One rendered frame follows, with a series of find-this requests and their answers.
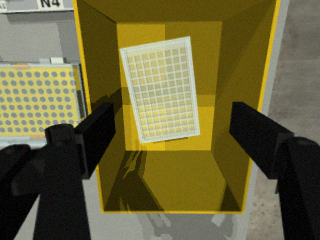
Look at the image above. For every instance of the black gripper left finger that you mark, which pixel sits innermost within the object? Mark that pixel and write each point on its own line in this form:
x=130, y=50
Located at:
x=53, y=171

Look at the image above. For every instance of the yellow waste bin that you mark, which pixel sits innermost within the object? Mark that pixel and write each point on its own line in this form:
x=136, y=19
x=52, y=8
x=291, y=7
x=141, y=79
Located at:
x=231, y=43

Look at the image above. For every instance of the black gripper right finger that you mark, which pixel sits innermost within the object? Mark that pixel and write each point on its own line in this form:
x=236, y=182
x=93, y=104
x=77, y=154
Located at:
x=292, y=160

